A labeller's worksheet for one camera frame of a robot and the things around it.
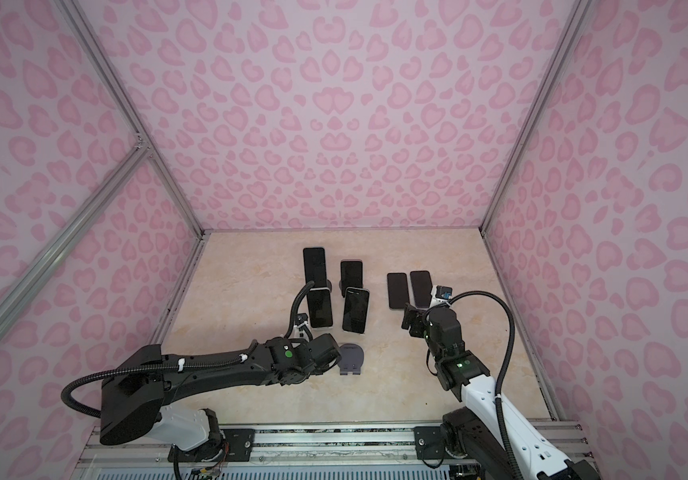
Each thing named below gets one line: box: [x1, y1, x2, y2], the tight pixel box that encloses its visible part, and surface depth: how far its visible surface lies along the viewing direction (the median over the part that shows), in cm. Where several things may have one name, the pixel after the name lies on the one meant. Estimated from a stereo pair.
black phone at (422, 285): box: [410, 270, 433, 308], surface depth 106 cm
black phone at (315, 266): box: [303, 247, 327, 288], surface depth 97 cm
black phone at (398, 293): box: [387, 272, 410, 309], surface depth 106 cm
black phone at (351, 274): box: [340, 260, 363, 298], surface depth 95 cm
